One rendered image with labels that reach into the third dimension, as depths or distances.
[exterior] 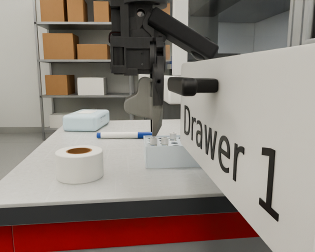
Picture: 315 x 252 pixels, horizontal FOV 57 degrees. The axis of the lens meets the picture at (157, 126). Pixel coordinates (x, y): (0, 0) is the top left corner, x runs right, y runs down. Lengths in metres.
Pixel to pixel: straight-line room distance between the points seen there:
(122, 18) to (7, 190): 0.29
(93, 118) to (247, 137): 0.62
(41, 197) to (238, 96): 0.29
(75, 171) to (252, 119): 0.30
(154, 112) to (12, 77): 4.51
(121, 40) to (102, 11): 3.69
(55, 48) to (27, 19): 0.81
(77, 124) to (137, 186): 0.42
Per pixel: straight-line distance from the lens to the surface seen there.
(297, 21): 0.80
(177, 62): 1.07
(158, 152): 0.48
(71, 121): 0.81
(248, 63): 0.20
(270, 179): 0.17
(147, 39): 0.44
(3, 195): 0.44
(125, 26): 0.46
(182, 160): 0.49
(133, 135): 0.70
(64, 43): 4.18
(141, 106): 0.45
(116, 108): 4.50
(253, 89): 0.19
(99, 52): 4.10
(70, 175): 0.43
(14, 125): 4.97
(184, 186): 0.41
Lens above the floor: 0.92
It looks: 10 degrees down
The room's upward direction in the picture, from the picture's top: straight up
